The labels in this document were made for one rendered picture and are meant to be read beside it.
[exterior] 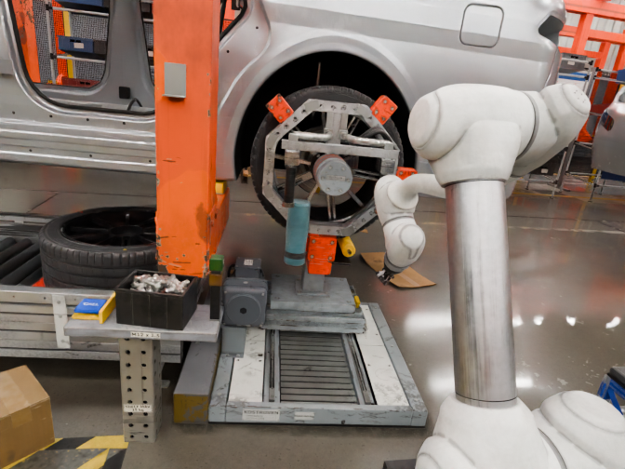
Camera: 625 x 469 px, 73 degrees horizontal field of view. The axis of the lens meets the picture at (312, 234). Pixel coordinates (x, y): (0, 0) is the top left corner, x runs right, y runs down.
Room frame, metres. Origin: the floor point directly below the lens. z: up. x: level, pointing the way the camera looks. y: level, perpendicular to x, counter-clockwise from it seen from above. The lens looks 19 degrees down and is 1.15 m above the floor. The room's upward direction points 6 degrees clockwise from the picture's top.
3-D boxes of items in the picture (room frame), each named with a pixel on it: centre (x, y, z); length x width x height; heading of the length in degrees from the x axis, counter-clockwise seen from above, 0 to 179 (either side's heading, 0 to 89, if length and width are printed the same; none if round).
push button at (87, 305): (1.10, 0.64, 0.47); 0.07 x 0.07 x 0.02; 7
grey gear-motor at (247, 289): (1.65, 0.26, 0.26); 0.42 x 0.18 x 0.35; 7
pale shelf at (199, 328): (1.12, 0.47, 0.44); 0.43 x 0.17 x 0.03; 97
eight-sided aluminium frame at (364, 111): (1.72, -0.04, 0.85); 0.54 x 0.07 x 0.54; 97
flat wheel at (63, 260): (1.74, 0.82, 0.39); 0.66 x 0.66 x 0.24
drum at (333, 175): (1.65, -0.05, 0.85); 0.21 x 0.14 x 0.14; 7
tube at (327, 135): (1.59, 0.04, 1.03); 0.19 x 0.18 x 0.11; 7
